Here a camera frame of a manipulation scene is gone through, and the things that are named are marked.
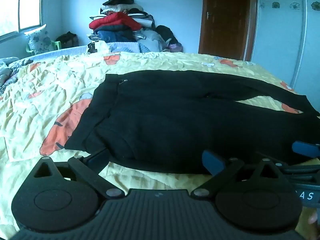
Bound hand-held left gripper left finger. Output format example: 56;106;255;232
30;148;123;198

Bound floral pillow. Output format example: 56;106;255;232
24;24;54;54

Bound black pants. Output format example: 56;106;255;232
64;70;320;175

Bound dark duffel bag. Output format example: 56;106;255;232
55;31;79;49

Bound light blue knit blanket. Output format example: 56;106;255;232
107;41;150;53

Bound brown wooden door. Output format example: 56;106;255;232
199;0;258;62

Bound person's right hand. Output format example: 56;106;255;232
308;211;318;227

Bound black bag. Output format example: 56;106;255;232
155;25;179;47

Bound striped grey cloth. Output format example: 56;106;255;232
0;57;20;94

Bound pile of clothes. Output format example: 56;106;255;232
89;0;165;53

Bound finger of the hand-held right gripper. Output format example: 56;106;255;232
275;164;320;182
292;141;320;158

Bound white wardrobe with flower stickers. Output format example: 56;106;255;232
250;0;320;100

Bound window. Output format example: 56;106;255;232
0;0;44;38

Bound yellow floral bedspread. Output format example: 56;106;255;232
0;51;320;233

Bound green plastic chair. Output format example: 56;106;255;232
26;40;62;55

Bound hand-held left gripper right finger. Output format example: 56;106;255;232
190;150;288;198

